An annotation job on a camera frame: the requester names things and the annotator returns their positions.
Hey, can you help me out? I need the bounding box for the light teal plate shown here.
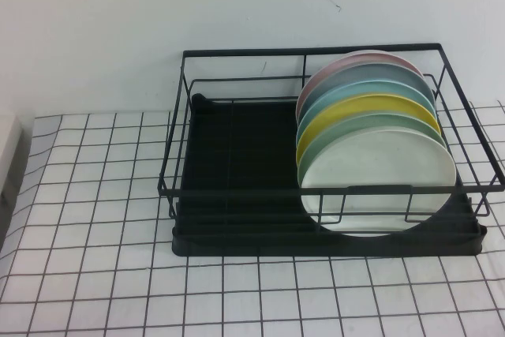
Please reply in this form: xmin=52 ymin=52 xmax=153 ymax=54
xmin=295 ymin=79 xmax=437 ymax=133

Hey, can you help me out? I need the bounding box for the white box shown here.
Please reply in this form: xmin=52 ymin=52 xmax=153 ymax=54
xmin=0 ymin=114 xmax=35 ymax=236

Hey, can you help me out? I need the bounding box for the white plate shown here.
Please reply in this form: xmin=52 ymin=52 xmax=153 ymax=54
xmin=299 ymin=127 xmax=458 ymax=238

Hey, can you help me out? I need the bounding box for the yellow plate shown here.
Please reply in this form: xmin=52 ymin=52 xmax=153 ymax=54
xmin=295 ymin=93 xmax=442 ymax=161

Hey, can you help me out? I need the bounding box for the white black-grid tablecloth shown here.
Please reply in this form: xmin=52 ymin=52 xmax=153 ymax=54
xmin=0 ymin=104 xmax=505 ymax=337

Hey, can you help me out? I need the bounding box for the mint green plate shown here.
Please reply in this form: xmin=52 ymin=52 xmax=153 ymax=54
xmin=296 ymin=113 xmax=447 ymax=181

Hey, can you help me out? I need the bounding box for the pink plate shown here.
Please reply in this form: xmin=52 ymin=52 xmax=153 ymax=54
xmin=295 ymin=49 xmax=425 ymax=117

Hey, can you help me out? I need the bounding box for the black wire dish rack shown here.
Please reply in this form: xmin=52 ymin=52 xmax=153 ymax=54
xmin=156 ymin=41 xmax=505 ymax=224
xmin=172 ymin=93 xmax=487 ymax=258

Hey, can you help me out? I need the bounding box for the grey blue plate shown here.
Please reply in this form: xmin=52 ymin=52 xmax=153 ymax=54
xmin=298 ymin=62 xmax=435 ymax=118

